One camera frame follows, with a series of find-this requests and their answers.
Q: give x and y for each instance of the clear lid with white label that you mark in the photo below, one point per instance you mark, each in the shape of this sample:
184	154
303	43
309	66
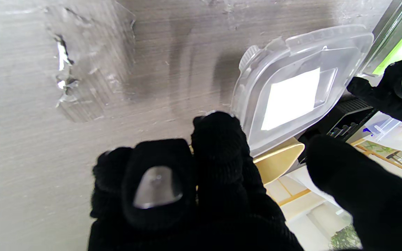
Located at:
291	97

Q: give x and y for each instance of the tan kraft paper bowl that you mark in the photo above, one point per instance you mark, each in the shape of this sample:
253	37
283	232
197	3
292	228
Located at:
277	160

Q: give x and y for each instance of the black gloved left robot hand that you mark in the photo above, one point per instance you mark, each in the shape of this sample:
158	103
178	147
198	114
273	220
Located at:
396	101

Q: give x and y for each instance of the black plastic ridged tray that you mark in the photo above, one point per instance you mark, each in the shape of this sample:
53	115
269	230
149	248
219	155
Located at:
347	115

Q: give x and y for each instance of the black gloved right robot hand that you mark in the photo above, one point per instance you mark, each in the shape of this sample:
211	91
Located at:
204	195

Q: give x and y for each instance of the clear tape residue patch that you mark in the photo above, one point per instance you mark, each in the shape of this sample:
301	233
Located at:
89	52

